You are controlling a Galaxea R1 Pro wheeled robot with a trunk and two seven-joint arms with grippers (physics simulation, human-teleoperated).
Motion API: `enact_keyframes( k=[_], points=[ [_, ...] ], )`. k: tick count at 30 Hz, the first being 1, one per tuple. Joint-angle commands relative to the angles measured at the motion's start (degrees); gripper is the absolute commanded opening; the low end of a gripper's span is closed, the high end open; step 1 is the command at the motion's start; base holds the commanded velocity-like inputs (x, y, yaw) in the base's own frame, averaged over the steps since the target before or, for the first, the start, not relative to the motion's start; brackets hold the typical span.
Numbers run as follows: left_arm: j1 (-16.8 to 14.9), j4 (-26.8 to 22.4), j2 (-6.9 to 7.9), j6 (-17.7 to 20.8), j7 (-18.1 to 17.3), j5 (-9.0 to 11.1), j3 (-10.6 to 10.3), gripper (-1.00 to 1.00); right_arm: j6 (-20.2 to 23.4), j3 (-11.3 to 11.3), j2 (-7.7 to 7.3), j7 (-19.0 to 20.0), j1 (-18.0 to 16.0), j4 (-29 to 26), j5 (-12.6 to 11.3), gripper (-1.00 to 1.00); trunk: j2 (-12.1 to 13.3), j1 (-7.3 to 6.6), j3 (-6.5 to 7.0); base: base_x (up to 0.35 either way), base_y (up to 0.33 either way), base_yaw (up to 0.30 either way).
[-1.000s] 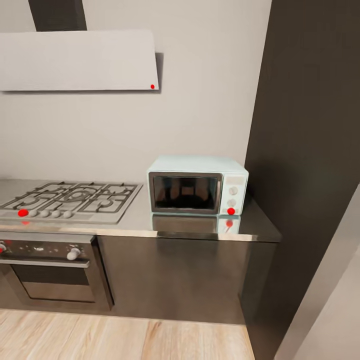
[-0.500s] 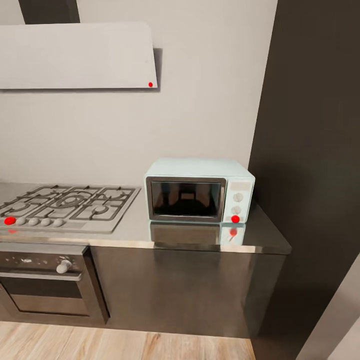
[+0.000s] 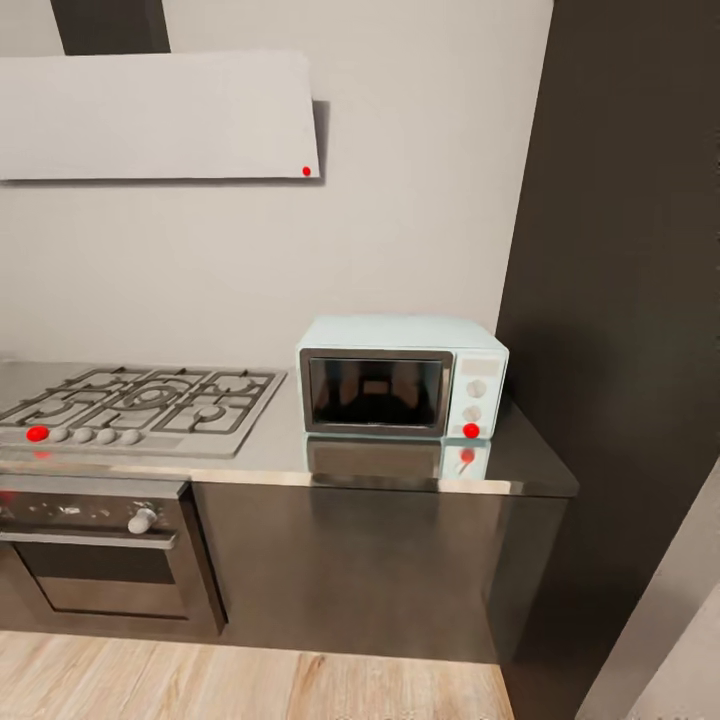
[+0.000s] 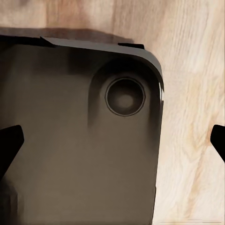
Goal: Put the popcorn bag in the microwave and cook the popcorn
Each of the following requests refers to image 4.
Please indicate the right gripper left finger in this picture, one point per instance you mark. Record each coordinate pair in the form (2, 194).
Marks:
(11, 140)

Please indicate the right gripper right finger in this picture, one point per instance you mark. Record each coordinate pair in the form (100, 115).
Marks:
(217, 139)

